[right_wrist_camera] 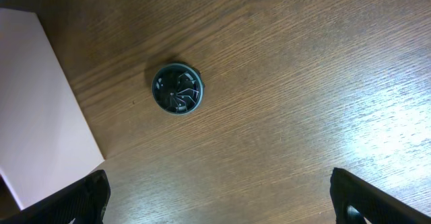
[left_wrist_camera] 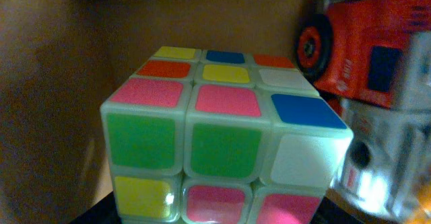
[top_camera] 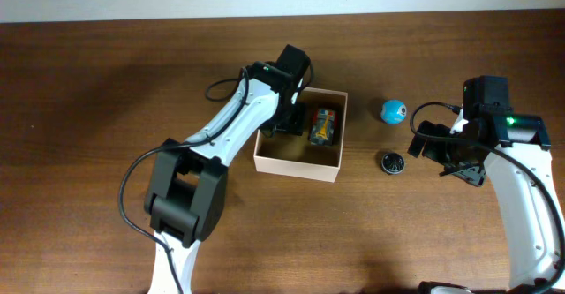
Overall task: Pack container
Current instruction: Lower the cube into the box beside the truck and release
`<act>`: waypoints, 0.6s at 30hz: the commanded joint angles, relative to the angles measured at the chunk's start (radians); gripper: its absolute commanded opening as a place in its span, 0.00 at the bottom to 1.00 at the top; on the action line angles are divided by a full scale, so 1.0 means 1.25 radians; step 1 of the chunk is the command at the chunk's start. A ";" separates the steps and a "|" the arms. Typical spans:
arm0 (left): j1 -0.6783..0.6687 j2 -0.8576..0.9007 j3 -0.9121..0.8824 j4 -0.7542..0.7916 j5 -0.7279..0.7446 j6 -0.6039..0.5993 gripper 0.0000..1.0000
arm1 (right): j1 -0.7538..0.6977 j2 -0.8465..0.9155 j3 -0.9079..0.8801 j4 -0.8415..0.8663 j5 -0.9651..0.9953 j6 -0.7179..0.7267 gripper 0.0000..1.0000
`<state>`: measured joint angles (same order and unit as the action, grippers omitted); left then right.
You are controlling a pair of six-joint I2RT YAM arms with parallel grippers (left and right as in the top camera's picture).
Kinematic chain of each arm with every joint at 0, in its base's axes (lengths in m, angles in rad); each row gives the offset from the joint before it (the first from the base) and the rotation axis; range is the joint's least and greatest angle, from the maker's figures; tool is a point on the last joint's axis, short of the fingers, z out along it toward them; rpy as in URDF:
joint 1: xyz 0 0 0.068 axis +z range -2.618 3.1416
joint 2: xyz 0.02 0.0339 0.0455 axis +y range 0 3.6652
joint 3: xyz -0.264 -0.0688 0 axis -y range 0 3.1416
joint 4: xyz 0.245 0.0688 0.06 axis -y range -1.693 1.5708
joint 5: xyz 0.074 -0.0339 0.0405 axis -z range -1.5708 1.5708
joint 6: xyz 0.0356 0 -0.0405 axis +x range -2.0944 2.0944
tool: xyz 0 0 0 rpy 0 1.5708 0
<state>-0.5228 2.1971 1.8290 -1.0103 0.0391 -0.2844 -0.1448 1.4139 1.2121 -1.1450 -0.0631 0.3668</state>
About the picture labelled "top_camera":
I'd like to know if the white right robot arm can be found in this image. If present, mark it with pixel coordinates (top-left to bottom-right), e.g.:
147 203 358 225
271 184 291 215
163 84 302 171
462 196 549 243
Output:
408 76 564 293

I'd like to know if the black round disc toy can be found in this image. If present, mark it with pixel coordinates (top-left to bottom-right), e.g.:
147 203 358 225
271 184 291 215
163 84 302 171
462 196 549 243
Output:
380 152 405 175

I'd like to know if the blue toy ball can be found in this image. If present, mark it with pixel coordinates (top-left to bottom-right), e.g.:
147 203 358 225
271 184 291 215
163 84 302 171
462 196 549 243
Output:
380 100 407 125

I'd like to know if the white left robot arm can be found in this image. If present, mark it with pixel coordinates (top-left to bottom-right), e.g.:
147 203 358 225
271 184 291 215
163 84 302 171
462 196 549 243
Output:
144 45 313 293

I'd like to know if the grey red toy truck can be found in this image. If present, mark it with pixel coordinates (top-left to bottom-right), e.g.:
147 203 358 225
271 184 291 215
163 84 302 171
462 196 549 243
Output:
309 108 337 147

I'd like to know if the open white cardboard box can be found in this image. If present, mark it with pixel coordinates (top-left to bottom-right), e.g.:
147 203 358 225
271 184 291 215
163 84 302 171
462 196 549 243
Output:
253 87 348 183

